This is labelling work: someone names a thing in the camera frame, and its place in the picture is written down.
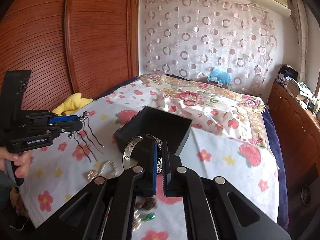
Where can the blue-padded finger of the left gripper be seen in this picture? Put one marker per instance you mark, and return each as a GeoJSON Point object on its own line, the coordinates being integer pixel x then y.
{"type": "Point", "coordinates": [59, 119]}

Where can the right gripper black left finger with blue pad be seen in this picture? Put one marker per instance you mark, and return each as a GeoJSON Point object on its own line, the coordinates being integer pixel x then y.
{"type": "Point", "coordinates": [136, 181]}

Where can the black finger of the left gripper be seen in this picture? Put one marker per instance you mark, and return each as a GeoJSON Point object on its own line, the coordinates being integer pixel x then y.
{"type": "Point", "coordinates": [68, 126]}

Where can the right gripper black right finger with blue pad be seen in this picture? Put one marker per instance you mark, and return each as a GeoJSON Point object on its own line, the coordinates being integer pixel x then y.
{"type": "Point", "coordinates": [180, 181]}

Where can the black hairpin comb with gems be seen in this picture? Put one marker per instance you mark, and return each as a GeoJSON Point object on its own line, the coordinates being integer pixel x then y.
{"type": "Point", "coordinates": [86, 138]}

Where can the silver engraved cuff bangle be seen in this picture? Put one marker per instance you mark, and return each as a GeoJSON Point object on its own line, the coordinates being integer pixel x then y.
{"type": "Point", "coordinates": [126, 158]}

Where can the person's left hand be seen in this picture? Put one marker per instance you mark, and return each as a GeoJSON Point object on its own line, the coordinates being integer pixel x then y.
{"type": "Point", "coordinates": [21, 161]}

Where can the yellow plush toy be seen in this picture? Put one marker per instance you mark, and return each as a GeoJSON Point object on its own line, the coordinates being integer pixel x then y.
{"type": "Point", "coordinates": [72, 104]}

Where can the green gem ornament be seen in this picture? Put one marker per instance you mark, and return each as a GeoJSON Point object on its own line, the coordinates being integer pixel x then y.
{"type": "Point", "coordinates": [148, 217]}

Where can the strawberry flower print cloth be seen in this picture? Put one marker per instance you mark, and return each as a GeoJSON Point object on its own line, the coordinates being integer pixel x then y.
{"type": "Point", "coordinates": [59, 171]}

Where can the black square storage box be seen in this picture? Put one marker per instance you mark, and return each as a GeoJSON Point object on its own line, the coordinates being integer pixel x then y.
{"type": "Point", "coordinates": [155, 129]}

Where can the floral bed quilt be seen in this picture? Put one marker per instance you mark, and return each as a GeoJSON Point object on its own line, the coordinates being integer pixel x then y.
{"type": "Point", "coordinates": [232, 135]}

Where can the wooden louvred wardrobe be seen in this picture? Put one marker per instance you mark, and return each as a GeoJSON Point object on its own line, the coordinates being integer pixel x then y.
{"type": "Point", "coordinates": [70, 46]}

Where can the blue plush toy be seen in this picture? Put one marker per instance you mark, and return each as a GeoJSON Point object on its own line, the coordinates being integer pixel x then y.
{"type": "Point", "coordinates": [219, 77]}

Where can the wooden side cabinet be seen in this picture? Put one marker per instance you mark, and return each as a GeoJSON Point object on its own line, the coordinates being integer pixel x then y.
{"type": "Point", "coordinates": [298, 133]}

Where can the pink circle lace curtain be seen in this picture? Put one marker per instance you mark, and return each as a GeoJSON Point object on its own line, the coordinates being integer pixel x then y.
{"type": "Point", "coordinates": [188, 38]}

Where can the clutter pile on cabinet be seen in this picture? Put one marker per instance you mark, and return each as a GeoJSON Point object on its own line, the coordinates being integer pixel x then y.
{"type": "Point", "coordinates": [288, 78]}

